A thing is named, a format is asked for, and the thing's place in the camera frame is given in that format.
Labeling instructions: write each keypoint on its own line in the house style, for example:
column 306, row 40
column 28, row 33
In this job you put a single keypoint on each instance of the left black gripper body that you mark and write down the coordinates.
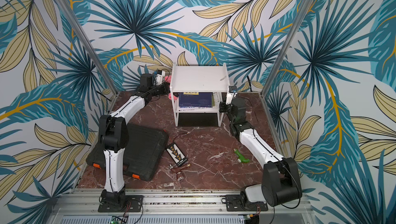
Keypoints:
column 161, row 89

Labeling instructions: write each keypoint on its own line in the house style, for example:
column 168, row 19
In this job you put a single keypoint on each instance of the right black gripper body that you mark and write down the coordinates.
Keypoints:
column 223, row 106

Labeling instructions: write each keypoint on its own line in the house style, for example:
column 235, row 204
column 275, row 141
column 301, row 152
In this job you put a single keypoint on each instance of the white two-tier bookshelf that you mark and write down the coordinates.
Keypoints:
column 213, row 79

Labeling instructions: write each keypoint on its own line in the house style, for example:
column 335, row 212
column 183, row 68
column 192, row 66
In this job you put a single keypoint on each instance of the pink fluffy cloth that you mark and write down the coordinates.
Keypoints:
column 167, row 84

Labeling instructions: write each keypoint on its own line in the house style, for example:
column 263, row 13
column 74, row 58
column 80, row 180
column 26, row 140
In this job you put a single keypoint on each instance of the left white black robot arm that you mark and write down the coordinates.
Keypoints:
column 140, row 98

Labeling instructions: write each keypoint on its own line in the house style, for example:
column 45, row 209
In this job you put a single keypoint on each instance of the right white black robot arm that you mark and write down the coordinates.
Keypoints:
column 280, row 181

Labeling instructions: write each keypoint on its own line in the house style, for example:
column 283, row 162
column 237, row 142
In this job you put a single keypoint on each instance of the dark blue book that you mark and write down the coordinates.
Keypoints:
column 195, row 100

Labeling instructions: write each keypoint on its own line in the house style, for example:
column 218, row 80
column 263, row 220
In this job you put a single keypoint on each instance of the black screwdriver bit holder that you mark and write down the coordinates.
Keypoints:
column 176, row 154

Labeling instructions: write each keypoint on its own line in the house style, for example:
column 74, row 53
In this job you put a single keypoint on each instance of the black plastic tool case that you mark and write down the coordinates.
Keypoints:
column 138, row 159

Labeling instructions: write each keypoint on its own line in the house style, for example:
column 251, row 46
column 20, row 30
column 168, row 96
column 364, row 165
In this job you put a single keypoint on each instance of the red-brown small tool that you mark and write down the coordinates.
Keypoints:
column 178, row 171

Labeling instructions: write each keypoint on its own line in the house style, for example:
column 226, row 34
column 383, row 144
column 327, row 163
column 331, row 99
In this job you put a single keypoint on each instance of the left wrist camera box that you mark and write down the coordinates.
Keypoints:
column 158, row 76

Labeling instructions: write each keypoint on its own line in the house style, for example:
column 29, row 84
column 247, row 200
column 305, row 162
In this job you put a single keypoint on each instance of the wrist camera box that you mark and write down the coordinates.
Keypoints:
column 158, row 76
column 231, row 94

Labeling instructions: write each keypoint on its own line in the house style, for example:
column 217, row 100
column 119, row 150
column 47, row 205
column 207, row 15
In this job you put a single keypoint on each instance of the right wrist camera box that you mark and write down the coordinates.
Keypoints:
column 231, row 94

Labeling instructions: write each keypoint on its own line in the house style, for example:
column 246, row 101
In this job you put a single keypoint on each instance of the left aluminium corner post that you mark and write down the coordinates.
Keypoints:
column 83, row 38

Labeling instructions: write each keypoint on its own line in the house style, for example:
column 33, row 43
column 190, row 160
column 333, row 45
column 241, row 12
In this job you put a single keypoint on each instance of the aluminium corner post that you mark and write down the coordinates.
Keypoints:
column 83, row 38
column 290, row 35

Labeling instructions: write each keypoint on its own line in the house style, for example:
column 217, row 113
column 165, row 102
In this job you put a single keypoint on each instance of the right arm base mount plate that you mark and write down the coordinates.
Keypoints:
column 240, row 203

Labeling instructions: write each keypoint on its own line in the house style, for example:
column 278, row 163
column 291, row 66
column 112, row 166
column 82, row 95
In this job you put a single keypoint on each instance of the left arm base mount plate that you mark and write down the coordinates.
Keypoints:
column 128, row 203

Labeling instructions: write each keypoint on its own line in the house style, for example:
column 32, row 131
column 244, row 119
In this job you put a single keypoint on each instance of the aluminium front rail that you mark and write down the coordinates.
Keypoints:
column 176, row 207

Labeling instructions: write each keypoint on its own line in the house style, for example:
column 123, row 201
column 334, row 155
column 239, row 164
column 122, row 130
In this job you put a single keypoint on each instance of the right aluminium corner post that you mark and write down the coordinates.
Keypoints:
column 290, row 35

